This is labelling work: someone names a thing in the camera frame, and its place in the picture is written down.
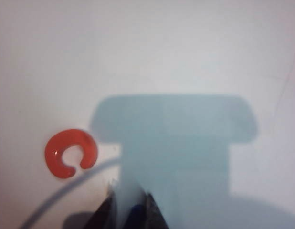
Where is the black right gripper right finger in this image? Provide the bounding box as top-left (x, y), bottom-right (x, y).
top-left (143, 190), bottom-right (171, 229)

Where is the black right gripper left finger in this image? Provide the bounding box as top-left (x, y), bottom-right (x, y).
top-left (89, 181), bottom-right (121, 229)

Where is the orange letter c magnet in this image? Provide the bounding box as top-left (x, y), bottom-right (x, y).
top-left (44, 128), bottom-right (98, 179)

